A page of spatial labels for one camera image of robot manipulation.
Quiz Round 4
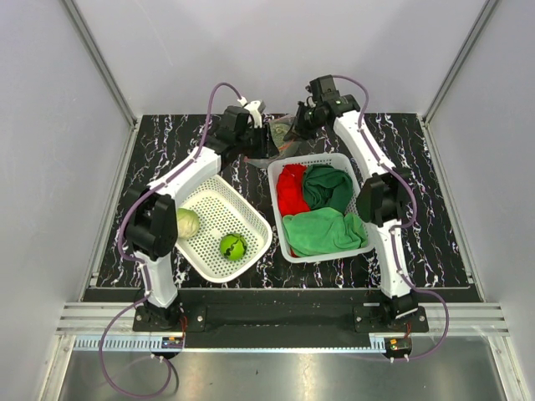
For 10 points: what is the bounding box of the green fake watermelon ball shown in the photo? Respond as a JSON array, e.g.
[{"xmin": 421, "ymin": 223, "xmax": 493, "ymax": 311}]
[{"xmin": 219, "ymin": 233, "xmax": 247, "ymax": 261}]

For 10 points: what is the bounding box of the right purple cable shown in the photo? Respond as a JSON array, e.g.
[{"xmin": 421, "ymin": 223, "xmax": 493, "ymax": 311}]
[{"xmin": 332, "ymin": 74, "xmax": 451, "ymax": 363}]

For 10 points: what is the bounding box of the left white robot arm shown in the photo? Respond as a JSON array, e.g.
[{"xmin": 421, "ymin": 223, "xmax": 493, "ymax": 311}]
[{"xmin": 120, "ymin": 99, "xmax": 277, "ymax": 331}]

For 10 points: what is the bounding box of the netted green fake melon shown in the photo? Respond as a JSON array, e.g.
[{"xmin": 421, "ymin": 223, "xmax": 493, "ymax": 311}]
[{"xmin": 269, "ymin": 121, "xmax": 292, "ymax": 147}]

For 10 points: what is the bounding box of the purple cable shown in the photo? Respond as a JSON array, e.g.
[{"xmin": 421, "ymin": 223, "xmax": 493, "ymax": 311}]
[
  {"xmin": 332, "ymin": 74, "xmax": 451, "ymax": 363},
  {"xmin": 98, "ymin": 83, "xmax": 247, "ymax": 396}
]

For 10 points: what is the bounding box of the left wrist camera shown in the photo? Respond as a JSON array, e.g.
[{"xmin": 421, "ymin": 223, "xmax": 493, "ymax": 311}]
[{"xmin": 237, "ymin": 97, "xmax": 266, "ymax": 128}]

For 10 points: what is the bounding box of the dark green cloth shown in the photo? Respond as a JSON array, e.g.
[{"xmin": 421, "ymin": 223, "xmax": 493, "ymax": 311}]
[{"xmin": 302, "ymin": 165, "xmax": 354, "ymax": 213}]

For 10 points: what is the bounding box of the clear zip top bag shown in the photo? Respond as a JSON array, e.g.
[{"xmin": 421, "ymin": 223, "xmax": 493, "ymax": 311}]
[{"xmin": 244, "ymin": 114, "xmax": 303, "ymax": 169}]

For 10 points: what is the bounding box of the empty white perforated basket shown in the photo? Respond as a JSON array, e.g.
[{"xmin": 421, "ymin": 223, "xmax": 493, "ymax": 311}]
[{"xmin": 176, "ymin": 175, "xmax": 273, "ymax": 283}]

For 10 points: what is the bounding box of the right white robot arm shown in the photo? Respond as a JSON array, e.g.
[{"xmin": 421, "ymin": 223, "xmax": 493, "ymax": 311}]
[{"xmin": 292, "ymin": 75, "xmax": 418, "ymax": 332}]

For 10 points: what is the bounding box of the white slotted cable duct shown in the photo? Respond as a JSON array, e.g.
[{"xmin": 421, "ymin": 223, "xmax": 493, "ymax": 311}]
[{"xmin": 74, "ymin": 335, "xmax": 185, "ymax": 353}]

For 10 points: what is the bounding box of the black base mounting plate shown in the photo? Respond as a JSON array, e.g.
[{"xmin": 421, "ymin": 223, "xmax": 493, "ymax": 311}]
[{"xmin": 133, "ymin": 302, "xmax": 429, "ymax": 333}]

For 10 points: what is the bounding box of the white basket with cloths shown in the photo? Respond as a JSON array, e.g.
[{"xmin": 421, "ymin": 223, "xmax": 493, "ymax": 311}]
[{"xmin": 267, "ymin": 153, "xmax": 373, "ymax": 263}]

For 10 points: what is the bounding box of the green fake cabbage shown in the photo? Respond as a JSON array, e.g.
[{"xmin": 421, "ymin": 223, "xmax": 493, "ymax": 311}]
[{"xmin": 176, "ymin": 208, "xmax": 200, "ymax": 239}]

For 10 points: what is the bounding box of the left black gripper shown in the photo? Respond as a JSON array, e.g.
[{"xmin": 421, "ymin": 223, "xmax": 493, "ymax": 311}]
[{"xmin": 235, "ymin": 122, "xmax": 278, "ymax": 160}]

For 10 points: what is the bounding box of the red cloth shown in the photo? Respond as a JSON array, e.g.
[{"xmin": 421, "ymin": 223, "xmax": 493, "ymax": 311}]
[{"xmin": 276, "ymin": 164, "xmax": 310, "ymax": 216}]

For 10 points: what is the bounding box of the light green towel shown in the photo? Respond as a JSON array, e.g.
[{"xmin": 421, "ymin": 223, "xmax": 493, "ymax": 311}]
[{"xmin": 283, "ymin": 207, "xmax": 369, "ymax": 257}]

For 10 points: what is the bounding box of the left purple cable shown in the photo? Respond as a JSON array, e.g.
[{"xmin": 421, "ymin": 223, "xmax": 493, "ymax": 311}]
[{"xmin": 98, "ymin": 83, "xmax": 247, "ymax": 396}]

